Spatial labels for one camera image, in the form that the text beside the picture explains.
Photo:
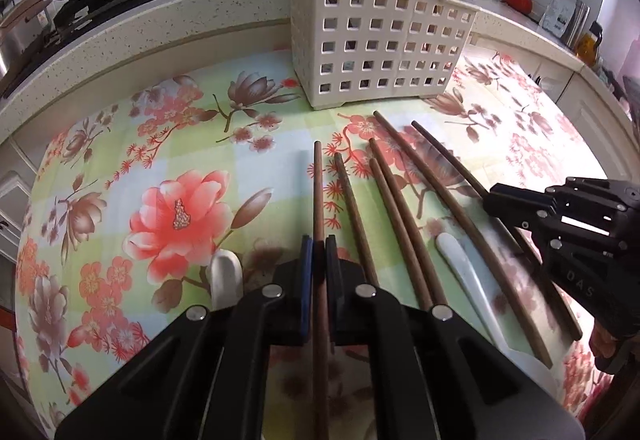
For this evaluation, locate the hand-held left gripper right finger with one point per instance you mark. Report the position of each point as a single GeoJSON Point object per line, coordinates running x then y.
{"type": "Point", "coordinates": [332, 290]}

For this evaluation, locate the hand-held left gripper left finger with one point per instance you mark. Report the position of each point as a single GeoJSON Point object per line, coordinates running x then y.
{"type": "Point", "coordinates": [306, 290]}

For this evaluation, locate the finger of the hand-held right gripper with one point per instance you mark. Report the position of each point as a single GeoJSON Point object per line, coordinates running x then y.
{"type": "Point", "coordinates": [600, 197]}
{"type": "Point", "coordinates": [515, 205]}

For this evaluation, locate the bunch of wooden chopsticks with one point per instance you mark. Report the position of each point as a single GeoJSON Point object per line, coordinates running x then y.
{"type": "Point", "coordinates": [356, 220]}

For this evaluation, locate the white ceramic spoon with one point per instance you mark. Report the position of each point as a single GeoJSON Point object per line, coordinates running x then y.
{"type": "Point", "coordinates": [226, 275]}
{"type": "Point", "coordinates": [462, 265]}

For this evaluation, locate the single brown chopstick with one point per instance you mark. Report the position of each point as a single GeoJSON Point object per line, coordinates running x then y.
{"type": "Point", "coordinates": [317, 190]}

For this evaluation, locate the cream perforated plastic basket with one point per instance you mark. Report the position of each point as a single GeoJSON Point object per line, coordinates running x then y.
{"type": "Point", "coordinates": [370, 19]}

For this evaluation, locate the amber oil bottle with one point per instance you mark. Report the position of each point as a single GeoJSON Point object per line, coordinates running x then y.
{"type": "Point", "coordinates": [588, 44]}

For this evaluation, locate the white printed booklet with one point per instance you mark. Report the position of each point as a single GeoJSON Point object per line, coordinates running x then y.
{"type": "Point", "coordinates": [556, 17]}

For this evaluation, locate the floral tablecloth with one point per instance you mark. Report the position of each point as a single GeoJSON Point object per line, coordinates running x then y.
{"type": "Point", "coordinates": [175, 129]}

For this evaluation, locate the speckled kitchen counter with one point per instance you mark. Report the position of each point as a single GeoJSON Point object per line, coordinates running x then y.
{"type": "Point", "coordinates": [200, 14]}

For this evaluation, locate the steel rice cooker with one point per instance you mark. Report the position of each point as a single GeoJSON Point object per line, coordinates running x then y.
{"type": "Point", "coordinates": [20, 39]}

